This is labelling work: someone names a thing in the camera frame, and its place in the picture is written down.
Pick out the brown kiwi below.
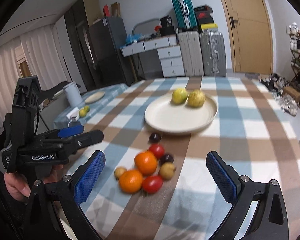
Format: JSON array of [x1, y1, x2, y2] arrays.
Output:
[[114, 167, 127, 180], [159, 162, 177, 180]]

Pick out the orange tangerine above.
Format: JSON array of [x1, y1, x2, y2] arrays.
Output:
[[134, 151, 158, 176], [119, 170, 143, 194]]

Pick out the red tomato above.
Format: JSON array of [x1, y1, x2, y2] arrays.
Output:
[[148, 144, 165, 159], [142, 176, 164, 194]]

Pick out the person left hand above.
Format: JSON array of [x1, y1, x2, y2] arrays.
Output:
[[4, 164, 63, 202]]

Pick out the small green lemon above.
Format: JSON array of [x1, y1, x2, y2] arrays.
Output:
[[79, 108, 87, 118], [84, 105, 90, 112]]

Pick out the small cream plate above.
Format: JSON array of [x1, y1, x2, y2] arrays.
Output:
[[85, 91, 105, 104]]

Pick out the checkered tablecloth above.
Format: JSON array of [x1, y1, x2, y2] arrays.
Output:
[[63, 77, 300, 239]]

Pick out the dark plum lower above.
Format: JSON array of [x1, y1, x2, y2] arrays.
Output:
[[159, 153, 174, 166]]

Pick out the dark plum near plate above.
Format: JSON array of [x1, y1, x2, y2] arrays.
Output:
[[149, 133, 162, 144]]

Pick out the right yellow citrus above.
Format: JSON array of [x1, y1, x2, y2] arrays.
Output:
[[187, 89, 206, 108]]

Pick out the cream round plate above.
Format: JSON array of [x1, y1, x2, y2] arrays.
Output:
[[145, 93, 218, 135]]

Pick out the left yellow-green citrus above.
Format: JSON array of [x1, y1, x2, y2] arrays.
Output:
[[172, 88, 188, 105]]

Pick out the black refrigerator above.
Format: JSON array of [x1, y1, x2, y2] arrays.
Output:
[[89, 17, 135, 87]]

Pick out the white drawer desk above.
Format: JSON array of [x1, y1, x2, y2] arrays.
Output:
[[121, 35, 185, 78]]

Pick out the silver suitcase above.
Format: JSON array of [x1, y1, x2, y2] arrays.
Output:
[[199, 31, 226, 77]]

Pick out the beige suitcase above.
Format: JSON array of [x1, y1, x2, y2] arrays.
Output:
[[177, 31, 204, 77]]

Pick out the teal suitcase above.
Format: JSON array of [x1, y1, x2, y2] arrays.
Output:
[[171, 0, 197, 30]]

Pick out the wooden door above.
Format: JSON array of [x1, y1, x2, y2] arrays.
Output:
[[222, 0, 273, 74]]

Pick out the stacked shoe boxes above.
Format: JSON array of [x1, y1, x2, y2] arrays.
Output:
[[194, 5, 218, 33]]

